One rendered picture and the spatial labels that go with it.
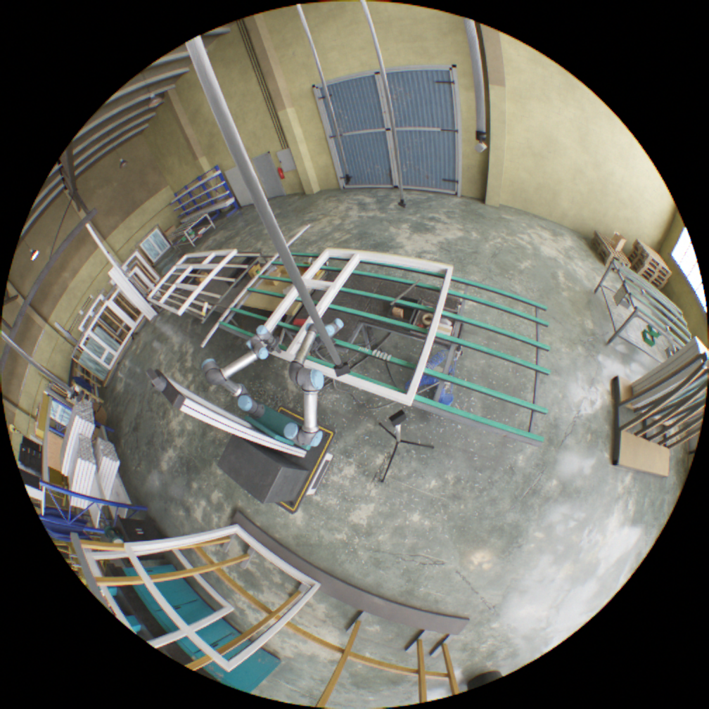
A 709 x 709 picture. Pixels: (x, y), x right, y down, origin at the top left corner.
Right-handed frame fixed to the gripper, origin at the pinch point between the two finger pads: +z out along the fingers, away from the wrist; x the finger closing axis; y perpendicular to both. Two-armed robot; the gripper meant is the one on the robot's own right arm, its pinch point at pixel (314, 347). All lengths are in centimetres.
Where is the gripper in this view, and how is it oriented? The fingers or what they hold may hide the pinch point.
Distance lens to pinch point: 181.8
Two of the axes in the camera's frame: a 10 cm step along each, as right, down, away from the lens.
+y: -6.0, -7.9, 1.2
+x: -4.3, 1.9, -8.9
